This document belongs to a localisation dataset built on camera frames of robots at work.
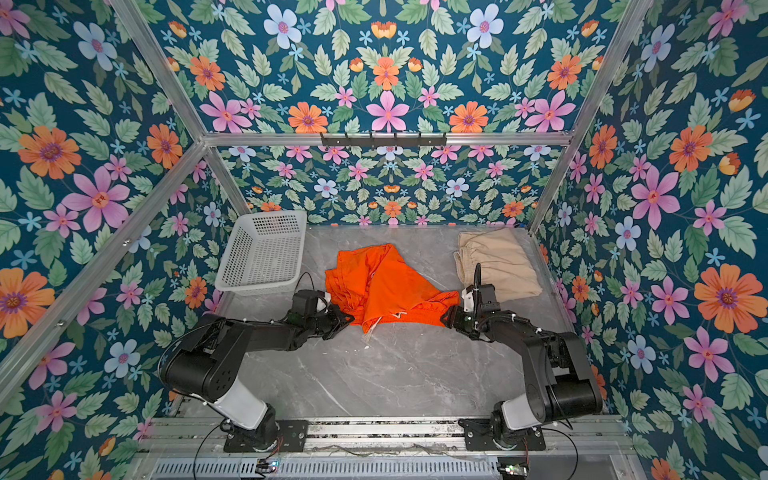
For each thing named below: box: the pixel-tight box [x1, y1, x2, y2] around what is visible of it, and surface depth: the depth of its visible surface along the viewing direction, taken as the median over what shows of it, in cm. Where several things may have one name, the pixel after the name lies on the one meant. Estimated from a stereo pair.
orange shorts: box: [325, 244, 460, 334], surface depth 100 cm
